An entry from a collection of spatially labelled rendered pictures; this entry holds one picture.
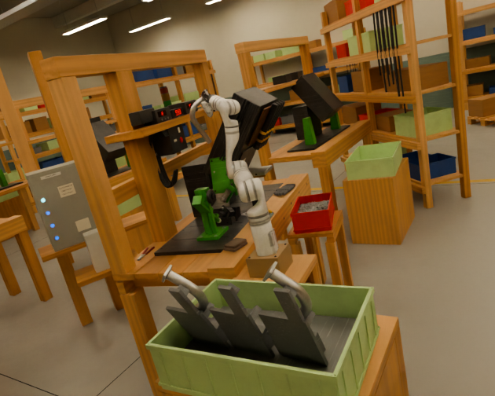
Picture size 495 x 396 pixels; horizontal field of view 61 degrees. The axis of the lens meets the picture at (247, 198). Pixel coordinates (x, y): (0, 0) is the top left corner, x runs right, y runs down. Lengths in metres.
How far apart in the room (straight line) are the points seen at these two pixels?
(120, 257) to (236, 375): 1.11
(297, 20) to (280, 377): 11.03
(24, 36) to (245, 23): 6.19
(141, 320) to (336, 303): 1.18
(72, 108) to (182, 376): 1.27
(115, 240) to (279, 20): 10.36
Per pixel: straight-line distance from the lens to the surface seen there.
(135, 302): 2.28
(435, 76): 4.68
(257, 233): 1.77
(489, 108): 8.53
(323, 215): 2.29
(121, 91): 2.37
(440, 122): 4.74
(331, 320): 1.49
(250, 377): 1.24
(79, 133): 2.07
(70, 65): 2.13
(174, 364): 1.39
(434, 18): 10.89
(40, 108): 9.97
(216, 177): 2.47
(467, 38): 10.25
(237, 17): 12.67
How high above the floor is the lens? 1.67
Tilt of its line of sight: 16 degrees down
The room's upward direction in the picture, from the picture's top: 13 degrees counter-clockwise
